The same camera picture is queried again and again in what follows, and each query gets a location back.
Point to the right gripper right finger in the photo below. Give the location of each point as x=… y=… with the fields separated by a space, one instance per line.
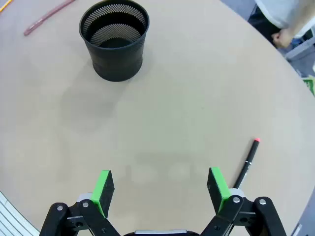
x=217 y=189

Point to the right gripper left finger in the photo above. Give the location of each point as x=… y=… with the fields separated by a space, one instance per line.
x=103 y=194

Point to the black pen red cap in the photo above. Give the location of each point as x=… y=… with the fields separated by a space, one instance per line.
x=249 y=161

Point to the yellow pencil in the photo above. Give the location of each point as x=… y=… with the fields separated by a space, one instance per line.
x=5 y=5

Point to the person's left forearm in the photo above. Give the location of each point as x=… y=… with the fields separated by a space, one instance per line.
x=299 y=24

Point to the black mesh pen holder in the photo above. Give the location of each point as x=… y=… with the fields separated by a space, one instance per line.
x=115 y=61

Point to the person's left hand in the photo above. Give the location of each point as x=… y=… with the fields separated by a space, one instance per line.
x=283 y=38

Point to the white ribbed panel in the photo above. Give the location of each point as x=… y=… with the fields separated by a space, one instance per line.
x=12 y=216

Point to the green plastic crate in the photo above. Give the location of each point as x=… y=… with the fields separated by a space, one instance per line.
x=310 y=84

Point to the grey plastic bin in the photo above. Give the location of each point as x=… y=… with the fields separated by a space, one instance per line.
x=301 y=49

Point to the person in white t-shirt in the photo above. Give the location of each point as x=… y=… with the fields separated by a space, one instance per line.
x=275 y=12

